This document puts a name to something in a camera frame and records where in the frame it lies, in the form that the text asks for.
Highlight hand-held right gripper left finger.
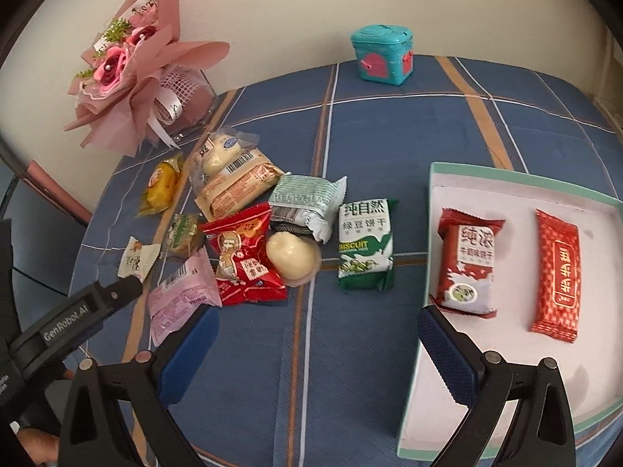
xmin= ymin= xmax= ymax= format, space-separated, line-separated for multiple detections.
xmin=58 ymin=304 xmax=221 ymax=467

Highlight red patterned snack packet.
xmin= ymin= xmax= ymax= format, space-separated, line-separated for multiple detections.
xmin=529 ymin=208 xmax=582 ymax=344

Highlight green and white foil packet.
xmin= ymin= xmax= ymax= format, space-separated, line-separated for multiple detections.
xmin=269 ymin=174 xmax=348 ymax=244

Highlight round cream bun packet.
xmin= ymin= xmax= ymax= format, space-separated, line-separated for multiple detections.
xmin=265 ymin=231 xmax=323 ymax=289

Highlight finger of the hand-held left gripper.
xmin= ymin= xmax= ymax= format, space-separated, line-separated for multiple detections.
xmin=10 ymin=277 xmax=144 ymax=368

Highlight red cartoon snack packet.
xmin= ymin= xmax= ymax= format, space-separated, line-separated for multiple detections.
xmin=199 ymin=203 xmax=288 ymax=307

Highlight pink snack packet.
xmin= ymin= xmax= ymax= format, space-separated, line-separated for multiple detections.
xmin=147 ymin=247 xmax=224 ymax=346

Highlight clear packet with round bun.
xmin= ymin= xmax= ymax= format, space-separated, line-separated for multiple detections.
xmin=187 ymin=126 xmax=261 ymax=190

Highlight white box with teal rim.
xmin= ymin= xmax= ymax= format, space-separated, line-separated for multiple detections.
xmin=396 ymin=162 xmax=623 ymax=460

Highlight person's left hand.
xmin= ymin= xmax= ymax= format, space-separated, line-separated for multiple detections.
xmin=17 ymin=427 xmax=62 ymax=465

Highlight green biscuit packet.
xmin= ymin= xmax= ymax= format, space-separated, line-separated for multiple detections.
xmin=337 ymin=198 xmax=400 ymax=293

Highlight beige packet with red print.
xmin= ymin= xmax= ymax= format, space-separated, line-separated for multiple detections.
xmin=195 ymin=151 xmax=285 ymax=222

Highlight blue plaid tablecloth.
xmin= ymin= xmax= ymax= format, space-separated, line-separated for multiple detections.
xmin=73 ymin=56 xmax=623 ymax=467

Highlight pink furniture edge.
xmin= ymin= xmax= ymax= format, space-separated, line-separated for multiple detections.
xmin=26 ymin=158 xmax=93 ymax=227

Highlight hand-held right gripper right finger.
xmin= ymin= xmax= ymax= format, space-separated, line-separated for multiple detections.
xmin=417 ymin=305 xmax=576 ymax=467

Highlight red and white biscuit packet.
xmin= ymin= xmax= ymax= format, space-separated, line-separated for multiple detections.
xmin=431 ymin=207 xmax=506 ymax=319

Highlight pink flower bouquet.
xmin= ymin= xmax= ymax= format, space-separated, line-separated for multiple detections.
xmin=63 ymin=0 xmax=231 ymax=156

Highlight clear vase with mesh ribbon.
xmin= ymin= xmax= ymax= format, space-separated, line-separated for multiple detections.
xmin=156 ymin=68 xmax=217 ymax=144

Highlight small green cake packet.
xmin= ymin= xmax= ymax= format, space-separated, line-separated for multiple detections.
xmin=160 ymin=211 xmax=208 ymax=257

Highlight teal toy box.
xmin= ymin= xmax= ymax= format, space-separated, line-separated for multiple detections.
xmin=351 ymin=24 xmax=414 ymax=86

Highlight small white candy packet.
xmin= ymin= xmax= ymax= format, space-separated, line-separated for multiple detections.
xmin=118 ymin=236 xmax=161 ymax=283

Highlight yellow cake packet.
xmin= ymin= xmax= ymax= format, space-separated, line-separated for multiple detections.
xmin=136 ymin=153 xmax=185 ymax=218

